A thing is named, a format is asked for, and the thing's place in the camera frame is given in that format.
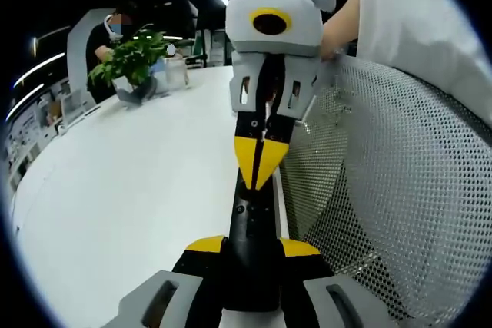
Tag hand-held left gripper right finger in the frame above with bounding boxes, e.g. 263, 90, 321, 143
276, 237, 405, 328

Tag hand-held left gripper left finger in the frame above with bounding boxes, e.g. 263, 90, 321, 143
102, 234, 231, 328

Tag black remote control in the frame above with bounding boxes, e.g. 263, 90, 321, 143
225, 169, 284, 314

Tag clear glass container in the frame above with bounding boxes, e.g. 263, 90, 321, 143
162, 56, 191, 90

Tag white plant pot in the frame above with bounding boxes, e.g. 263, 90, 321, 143
112, 74, 159, 107

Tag green potted plant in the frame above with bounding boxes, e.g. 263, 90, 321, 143
87, 27, 171, 91

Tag person's white shirt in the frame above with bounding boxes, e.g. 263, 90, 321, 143
341, 0, 492, 130

